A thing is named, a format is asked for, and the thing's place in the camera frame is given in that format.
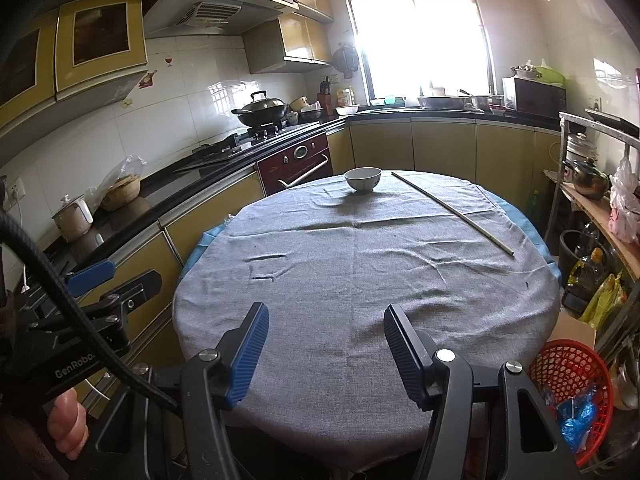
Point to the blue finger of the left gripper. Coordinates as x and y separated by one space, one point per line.
81 282
138 290

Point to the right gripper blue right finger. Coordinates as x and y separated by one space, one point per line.
412 357

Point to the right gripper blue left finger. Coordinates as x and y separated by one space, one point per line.
240 350

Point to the blue plastic bag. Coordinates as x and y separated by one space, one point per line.
575 415

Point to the person's left hand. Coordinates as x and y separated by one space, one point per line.
67 424

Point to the blue under cloth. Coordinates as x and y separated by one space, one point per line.
203 243

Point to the grey table cloth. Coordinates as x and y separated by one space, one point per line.
360 299

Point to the clay pot on counter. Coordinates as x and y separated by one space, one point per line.
123 192

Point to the long thin white stick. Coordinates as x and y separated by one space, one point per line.
494 240

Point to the red plastic basket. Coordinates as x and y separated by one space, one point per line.
567 367

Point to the cardboard box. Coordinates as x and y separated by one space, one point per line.
567 327

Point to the white ceramic bowl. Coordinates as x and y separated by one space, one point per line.
363 179

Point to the cooking oil bottle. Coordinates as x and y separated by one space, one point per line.
584 280

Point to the black plastic bucket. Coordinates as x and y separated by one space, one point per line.
574 245

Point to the dark red oven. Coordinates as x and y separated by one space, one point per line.
306 161

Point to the yellow plastic bag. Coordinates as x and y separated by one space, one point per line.
610 295

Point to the black wok with lid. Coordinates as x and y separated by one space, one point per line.
261 110

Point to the yellow lower cabinets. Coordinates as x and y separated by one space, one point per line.
300 185

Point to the steel pot with lid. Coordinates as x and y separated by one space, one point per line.
588 180

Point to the white pink plastic bag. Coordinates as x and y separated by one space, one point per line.
624 205

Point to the metal storage shelf rack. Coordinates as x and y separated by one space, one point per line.
625 323

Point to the black microwave oven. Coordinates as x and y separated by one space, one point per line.
526 96

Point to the yellow wall cabinet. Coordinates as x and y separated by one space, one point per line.
289 44

